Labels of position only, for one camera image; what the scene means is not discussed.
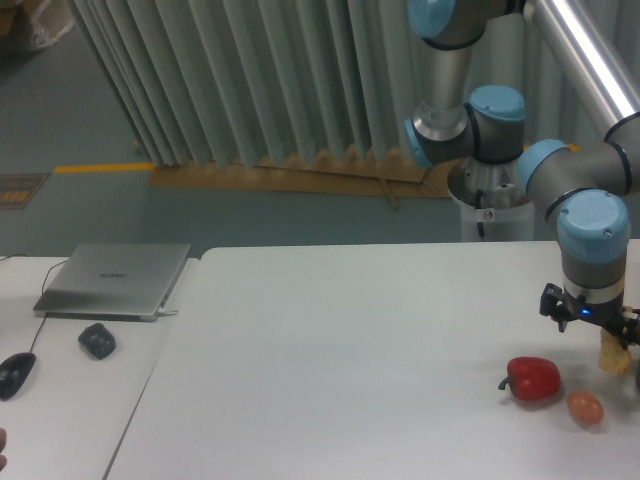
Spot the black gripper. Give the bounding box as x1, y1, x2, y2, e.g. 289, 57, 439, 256
539, 283, 639, 350

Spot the pale bread piece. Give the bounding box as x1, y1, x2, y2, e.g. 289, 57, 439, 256
598, 330, 632, 376

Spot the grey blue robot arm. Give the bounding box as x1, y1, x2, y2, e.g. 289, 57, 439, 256
405, 1, 639, 348

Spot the person hand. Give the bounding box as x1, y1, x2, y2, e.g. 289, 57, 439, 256
0, 428, 8, 472

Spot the red bell pepper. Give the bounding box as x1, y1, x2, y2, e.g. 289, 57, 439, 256
498, 357, 561, 402

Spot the brown egg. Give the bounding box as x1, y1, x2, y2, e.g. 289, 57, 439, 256
566, 390, 604, 425

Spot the brown cardboard sheet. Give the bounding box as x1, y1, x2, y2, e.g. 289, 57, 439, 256
146, 146, 459, 209

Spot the white usb plug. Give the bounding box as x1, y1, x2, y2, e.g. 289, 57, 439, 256
157, 308, 178, 317

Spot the grey pleated curtain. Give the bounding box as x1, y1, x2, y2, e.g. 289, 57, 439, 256
64, 0, 640, 167

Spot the silver laptop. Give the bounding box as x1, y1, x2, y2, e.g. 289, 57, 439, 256
33, 243, 191, 322

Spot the small black gadget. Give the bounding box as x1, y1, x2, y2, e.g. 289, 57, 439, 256
78, 323, 117, 360

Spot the black computer mouse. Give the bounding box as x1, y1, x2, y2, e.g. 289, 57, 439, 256
0, 352, 37, 401

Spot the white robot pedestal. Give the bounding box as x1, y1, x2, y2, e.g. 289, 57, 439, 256
447, 157, 534, 242

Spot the black mouse cable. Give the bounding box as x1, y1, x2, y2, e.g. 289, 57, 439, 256
0, 253, 70, 354

